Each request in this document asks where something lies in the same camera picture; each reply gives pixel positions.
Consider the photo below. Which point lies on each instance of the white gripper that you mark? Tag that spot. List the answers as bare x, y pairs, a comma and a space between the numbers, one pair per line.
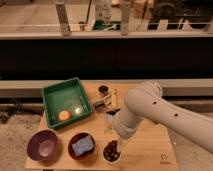
113, 123

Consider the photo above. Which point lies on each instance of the dark purple grapes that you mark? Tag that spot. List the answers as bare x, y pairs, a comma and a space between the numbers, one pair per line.
111, 151

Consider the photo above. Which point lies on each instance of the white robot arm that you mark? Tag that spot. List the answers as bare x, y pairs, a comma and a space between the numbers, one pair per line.
145, 101

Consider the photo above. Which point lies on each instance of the small dark cup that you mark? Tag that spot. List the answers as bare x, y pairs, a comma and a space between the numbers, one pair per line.
103, 89

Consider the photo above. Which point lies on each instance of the small dark metallic object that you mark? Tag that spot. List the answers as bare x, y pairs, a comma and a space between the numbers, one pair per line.
98, 105

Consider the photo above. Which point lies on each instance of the blue sponge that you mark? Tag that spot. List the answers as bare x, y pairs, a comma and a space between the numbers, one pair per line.
83, 145

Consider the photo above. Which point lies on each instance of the dark red bowl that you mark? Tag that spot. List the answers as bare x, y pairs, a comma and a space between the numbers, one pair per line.
76, 138

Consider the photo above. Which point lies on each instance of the orange fruit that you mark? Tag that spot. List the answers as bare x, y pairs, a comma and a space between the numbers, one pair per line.
64, 115

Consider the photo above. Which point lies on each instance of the green plastic tray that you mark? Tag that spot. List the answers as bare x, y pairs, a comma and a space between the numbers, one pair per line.
68, 95

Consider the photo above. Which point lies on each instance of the purple plastic bowl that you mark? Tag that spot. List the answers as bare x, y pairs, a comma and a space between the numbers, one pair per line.
42, 146

